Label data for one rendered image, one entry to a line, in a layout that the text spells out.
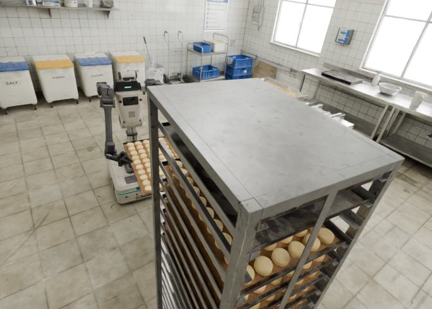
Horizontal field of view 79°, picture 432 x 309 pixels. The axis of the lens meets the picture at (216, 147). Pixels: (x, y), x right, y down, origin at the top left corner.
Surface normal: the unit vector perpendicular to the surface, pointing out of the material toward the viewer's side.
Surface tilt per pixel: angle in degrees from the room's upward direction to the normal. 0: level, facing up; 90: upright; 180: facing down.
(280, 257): 0
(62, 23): 90
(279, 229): 0
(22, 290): 0
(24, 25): 90
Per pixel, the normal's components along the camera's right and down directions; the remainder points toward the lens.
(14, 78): 0.58, 0.50
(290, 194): 0.10, -0.84
